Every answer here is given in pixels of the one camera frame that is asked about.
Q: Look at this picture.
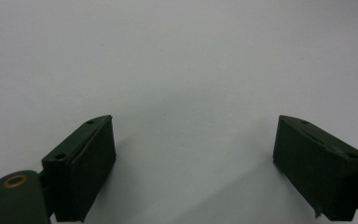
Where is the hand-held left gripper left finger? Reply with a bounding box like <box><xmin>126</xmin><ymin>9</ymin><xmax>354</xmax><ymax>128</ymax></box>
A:
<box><xmin>41</xmin><ymin>114</ymin><xmax>117</xmax><ymax>223</ymax></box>

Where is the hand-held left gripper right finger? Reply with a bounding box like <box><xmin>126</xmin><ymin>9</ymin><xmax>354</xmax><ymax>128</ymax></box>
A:
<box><xmin>272</xmin><ymin>114</ymin><xmax>358</xmax><ymax>222</ymax></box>

